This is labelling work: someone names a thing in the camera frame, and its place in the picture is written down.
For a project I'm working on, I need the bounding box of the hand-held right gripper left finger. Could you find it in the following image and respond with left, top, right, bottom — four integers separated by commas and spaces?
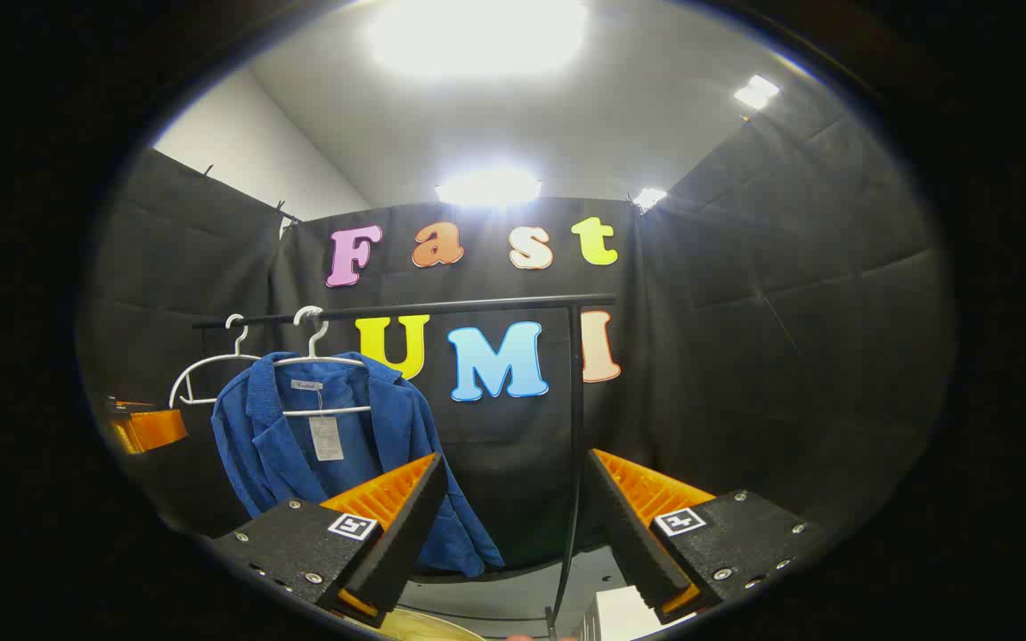
210, 453, 448, 629

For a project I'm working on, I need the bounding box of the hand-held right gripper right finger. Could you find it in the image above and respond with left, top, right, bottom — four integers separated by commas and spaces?
584, 449, 824, 626

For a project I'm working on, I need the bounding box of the beige laundry hamper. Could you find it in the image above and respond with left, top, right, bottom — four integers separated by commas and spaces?
379, 607, 487, 641

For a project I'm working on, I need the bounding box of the blue corduroy jacket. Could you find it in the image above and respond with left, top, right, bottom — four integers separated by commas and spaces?
210, 352, 507, 578

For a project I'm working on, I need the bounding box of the large white clothes hanger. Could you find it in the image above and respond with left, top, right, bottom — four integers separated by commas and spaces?
273, 305, 373, 418

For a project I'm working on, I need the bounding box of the small white clothes hanger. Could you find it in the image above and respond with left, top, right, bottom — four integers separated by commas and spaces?
168, 313, 275, 410

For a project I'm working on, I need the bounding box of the black metal clothes rack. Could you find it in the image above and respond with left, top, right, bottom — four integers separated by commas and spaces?
192, 293, 618, 641

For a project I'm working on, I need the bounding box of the white board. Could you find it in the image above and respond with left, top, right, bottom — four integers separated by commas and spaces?
582, 585, 696, 641

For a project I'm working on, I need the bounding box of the black backdrop cloth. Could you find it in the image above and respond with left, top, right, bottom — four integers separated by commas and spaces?
77, 85, 955, 580

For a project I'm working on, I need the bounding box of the large ceiling light panel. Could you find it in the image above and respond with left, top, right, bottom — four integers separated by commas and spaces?
369, 0, 590, 79

